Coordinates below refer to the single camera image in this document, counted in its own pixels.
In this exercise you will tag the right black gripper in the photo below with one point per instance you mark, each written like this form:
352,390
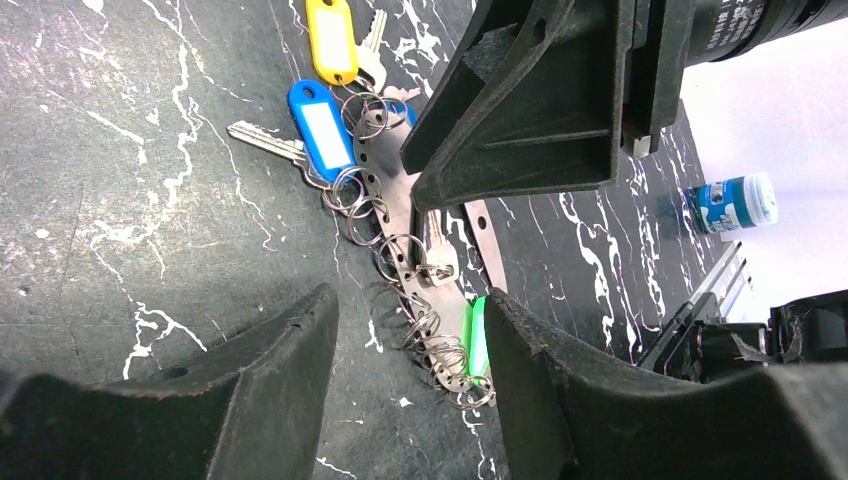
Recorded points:
670,36

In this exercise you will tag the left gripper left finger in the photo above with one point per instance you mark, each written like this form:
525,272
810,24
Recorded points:
250,408

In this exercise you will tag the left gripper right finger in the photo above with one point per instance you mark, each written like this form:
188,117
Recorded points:
567,410

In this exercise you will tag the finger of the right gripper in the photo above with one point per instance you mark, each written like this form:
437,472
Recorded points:
589,71
494,94

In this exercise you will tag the green key tag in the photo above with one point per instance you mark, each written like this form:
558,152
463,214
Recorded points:
473,339

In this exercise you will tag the yellow key tag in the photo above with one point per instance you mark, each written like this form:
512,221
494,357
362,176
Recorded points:
332,42

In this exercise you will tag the blue key tag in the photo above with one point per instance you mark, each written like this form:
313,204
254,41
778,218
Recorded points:
318,119

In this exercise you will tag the silver key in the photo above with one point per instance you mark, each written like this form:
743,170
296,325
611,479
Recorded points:
291,150
372,74
440,258

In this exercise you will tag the blue white tape roll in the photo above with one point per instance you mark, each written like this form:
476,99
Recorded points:
734,204

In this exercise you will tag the aluminium frame rail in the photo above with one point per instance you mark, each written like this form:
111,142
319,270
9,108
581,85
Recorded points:
718,331

